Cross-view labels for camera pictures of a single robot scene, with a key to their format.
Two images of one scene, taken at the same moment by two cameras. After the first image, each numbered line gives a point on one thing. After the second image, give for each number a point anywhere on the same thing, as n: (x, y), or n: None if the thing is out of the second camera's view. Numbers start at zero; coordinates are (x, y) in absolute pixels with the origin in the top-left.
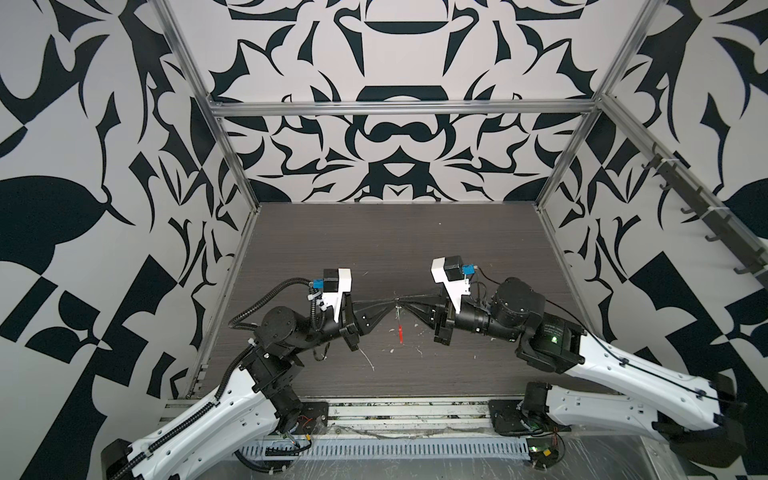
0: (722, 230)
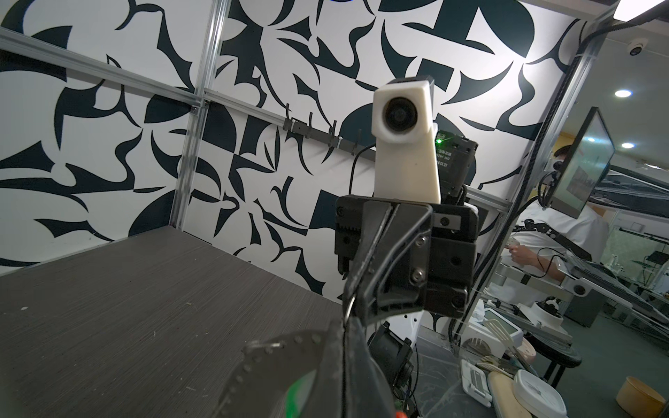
0: (328, 137)
